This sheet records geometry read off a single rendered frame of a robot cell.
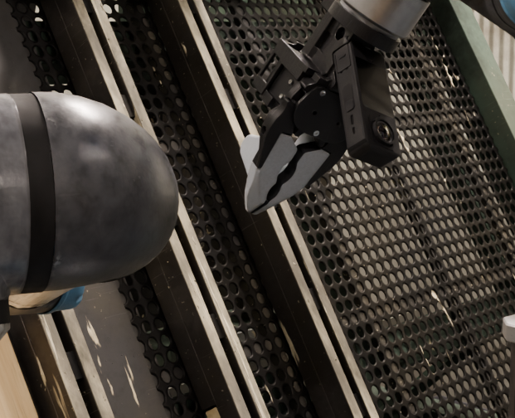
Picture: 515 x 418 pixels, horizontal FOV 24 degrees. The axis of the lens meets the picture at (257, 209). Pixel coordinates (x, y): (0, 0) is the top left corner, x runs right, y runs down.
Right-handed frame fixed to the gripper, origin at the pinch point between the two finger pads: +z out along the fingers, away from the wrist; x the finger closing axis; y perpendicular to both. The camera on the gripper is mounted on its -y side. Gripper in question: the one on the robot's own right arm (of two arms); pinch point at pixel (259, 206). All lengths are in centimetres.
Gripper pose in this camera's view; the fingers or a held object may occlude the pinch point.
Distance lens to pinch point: 114.5
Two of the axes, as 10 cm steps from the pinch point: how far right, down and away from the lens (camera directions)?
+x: -7.5, -2.8, -6.0
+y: -3.9, -5.5, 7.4
